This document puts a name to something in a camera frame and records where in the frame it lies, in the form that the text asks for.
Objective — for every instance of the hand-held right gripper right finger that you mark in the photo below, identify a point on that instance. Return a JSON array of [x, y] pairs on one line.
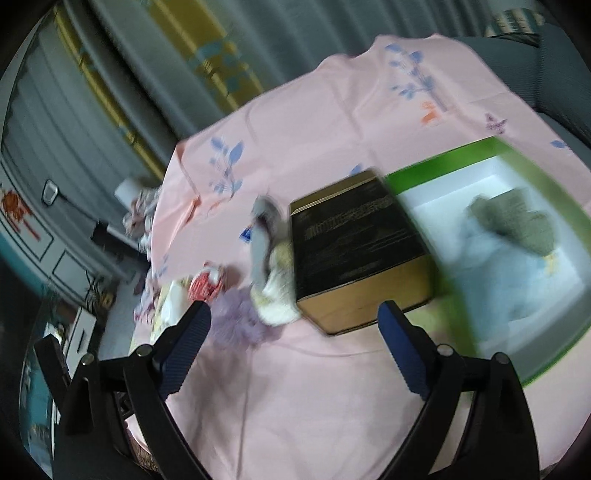
[[401, 344]]

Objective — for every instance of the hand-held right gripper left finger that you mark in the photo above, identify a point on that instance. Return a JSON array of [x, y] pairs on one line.
[[187, 344]]

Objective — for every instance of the purple fluffy cloth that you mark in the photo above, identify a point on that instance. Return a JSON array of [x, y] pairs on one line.
[[238, 323]]

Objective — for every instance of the red and white cloth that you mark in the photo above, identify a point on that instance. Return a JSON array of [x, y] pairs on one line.
[[206, 284]]

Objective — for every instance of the light blue cloth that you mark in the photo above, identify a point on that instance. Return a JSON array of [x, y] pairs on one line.
[[498, 286]]

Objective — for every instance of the green and white storage box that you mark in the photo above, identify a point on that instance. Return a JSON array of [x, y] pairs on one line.
[[489, 258]]

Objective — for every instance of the grey sock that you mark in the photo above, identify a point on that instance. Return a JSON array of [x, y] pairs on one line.
[[261, 240]]

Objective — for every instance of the olive green cloth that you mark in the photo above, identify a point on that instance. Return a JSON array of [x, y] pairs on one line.
[[515, 221]]

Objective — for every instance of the black and brown cardboard box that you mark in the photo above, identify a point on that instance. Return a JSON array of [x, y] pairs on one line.
[[355, 249]]

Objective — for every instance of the pink floral bedsheet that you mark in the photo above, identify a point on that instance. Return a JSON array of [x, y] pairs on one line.
[[286, 230]]

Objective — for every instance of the white cylinder lamp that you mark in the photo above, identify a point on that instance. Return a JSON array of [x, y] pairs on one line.
[[130, 191]]

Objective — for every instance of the white cabinet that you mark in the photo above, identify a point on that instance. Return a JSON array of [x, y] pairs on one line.
[[41, 240]]

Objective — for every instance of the grey curtain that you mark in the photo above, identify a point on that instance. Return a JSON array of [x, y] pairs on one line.
[[115, 101]]

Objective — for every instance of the yellow patterned curtain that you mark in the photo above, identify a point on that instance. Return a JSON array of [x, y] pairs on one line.
[[207, 46]]

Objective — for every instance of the grey sofa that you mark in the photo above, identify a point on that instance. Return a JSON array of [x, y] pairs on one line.
[[540, 69]]

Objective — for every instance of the striped cushion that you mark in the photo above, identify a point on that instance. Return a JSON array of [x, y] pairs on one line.
[[512, 23]]

